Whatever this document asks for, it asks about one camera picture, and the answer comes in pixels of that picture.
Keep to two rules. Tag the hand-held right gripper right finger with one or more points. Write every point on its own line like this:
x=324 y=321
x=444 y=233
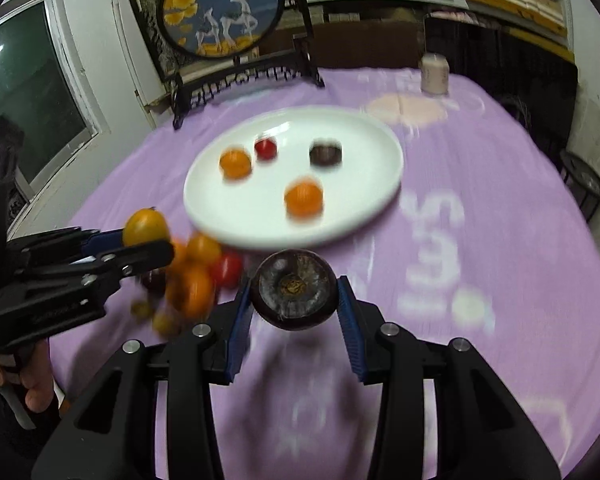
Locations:
x=351 y=332

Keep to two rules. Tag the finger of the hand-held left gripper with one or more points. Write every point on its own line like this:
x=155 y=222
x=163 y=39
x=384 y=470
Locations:
x=102 y=243
x=145 y=257

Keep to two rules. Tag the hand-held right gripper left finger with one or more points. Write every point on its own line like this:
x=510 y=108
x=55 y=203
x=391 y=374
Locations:
x=237 y=332

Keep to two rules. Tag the yellow-orange tangerine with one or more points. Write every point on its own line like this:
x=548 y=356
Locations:
x=145 y=224

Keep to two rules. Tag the dark purple mangosteen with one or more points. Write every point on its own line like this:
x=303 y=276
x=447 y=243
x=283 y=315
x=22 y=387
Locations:
x=325 y=153
x=292 y=285

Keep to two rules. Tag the white round plate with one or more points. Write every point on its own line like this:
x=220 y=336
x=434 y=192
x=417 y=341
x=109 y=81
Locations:
x=352 y=180

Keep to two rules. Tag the person's left hand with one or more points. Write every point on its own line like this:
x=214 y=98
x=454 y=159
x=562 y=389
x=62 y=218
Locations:
x=39 y=385

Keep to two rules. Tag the dark purple fruit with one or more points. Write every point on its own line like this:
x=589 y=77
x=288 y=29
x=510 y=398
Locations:
x=153 y=281

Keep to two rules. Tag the small yellow-green fruit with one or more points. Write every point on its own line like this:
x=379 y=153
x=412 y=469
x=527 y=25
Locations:
x=140 y=310
x=166 y=323

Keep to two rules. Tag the red cherry tomato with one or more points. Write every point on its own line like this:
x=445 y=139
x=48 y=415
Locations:
x=226 y=268
x=266 y=148

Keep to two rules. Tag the window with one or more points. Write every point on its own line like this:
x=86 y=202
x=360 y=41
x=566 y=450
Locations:
x=30 y=75

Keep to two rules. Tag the purple printed tablecloth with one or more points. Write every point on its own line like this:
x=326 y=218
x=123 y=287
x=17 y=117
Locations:
x=455 y=160

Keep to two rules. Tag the round deer painting screen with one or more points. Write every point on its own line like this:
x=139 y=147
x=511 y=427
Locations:
x=220 y=10

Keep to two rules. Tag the white cup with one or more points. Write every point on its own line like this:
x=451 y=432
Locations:
x=434 y=75

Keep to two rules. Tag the black round stool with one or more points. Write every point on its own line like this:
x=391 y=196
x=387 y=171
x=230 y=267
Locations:
x=582 y=182

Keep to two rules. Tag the brown wooden cabinet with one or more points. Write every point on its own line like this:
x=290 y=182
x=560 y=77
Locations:
x=360 y=45

